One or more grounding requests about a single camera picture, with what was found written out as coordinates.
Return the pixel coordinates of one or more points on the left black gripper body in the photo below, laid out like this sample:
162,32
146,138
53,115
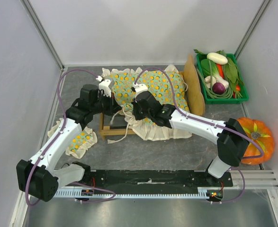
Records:
103,105

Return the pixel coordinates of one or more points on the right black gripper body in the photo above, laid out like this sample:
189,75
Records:
137,111

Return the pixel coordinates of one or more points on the large lemon print cushion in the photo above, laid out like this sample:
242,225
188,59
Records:
159,86

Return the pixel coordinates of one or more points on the small lemon print pillow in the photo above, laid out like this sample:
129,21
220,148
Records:
81,143

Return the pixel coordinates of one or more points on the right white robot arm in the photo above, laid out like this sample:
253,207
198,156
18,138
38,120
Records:
229,136

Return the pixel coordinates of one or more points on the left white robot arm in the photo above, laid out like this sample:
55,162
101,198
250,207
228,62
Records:
38,176

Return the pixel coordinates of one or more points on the green toy long beans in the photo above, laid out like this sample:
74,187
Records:
228,92

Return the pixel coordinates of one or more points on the white toy mushroom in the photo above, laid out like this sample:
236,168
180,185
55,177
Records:
209,81

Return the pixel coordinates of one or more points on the toy bok choy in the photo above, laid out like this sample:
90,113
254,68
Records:
209,68

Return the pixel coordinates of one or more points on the purple toy onion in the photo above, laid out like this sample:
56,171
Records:
218,88

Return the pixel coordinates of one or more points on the green plastic tray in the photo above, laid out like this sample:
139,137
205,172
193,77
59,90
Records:
237,97

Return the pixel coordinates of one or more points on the orange toy carrot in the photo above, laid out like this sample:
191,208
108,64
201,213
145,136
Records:
220,70

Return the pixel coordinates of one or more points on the white toy radish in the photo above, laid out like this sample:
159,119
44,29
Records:
217,58

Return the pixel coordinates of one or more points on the green toy spinach leaves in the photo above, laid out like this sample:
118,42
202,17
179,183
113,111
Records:
231,71

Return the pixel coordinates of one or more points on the orange toy pumpkin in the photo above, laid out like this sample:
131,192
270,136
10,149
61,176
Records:
261,135

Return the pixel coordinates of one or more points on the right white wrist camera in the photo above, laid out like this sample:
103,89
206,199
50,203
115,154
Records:
139,88

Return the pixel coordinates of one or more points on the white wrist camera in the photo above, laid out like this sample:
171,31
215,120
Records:
139,88
105,85

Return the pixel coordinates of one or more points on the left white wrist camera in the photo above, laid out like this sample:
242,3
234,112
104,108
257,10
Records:
105,85

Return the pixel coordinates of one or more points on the wooden pet bed frame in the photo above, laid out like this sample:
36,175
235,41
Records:
193,96

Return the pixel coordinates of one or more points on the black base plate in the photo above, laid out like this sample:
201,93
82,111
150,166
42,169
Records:
117,179

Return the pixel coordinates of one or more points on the grey slotted cable duct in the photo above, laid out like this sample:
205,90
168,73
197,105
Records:
137,192

